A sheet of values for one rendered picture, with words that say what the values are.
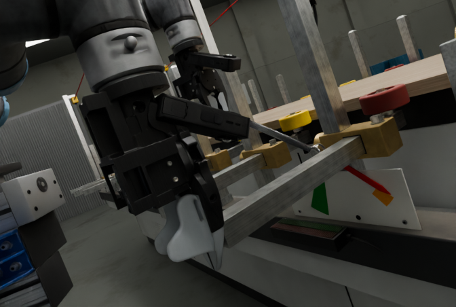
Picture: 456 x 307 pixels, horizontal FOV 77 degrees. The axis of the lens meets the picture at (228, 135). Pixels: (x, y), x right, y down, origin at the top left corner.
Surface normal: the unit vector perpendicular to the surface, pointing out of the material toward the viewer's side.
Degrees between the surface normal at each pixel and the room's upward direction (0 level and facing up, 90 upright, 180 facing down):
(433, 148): 90
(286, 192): 90
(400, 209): 90
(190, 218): 93
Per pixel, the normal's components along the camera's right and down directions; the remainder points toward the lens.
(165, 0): -0.10, 0.11
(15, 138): 0.11, 0.03
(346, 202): -0.77, 0.33
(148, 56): 0.77, -0.23
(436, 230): -0.35, -0.94
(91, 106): 0.54, -0.14
